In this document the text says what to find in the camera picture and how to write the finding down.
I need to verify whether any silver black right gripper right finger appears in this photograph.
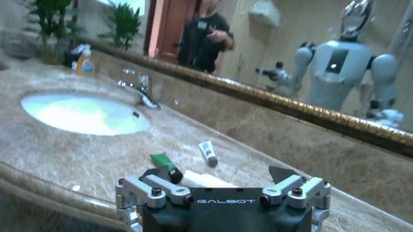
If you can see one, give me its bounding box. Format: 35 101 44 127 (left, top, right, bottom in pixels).
260 165 333 229

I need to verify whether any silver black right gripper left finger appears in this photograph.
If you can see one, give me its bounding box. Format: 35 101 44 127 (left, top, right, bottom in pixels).
115 168 194 232

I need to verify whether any white oval sink basin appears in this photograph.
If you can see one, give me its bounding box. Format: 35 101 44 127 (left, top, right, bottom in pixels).
20 90 152 136

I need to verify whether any chrome sink faucet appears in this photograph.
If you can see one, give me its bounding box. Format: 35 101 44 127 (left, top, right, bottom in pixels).
116 69 161 110

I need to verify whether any green tube with black cap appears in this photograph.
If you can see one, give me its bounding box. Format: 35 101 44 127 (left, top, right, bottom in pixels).
149 153 183 184

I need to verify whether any white tube with dark cap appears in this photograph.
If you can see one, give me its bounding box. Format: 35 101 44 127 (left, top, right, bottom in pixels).
198 142 219 168

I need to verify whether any orange liquid soap bottle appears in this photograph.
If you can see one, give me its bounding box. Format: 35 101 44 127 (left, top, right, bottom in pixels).
75 44 96 77

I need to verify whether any black plant vase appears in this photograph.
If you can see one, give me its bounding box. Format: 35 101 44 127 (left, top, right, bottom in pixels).
61 48 81 67

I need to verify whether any green bamboo plant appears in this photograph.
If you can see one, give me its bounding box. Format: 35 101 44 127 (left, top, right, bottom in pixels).
27 0 85 65

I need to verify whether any gold framed wall mirror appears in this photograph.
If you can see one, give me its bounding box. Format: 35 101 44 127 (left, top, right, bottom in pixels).
75 0 413 158

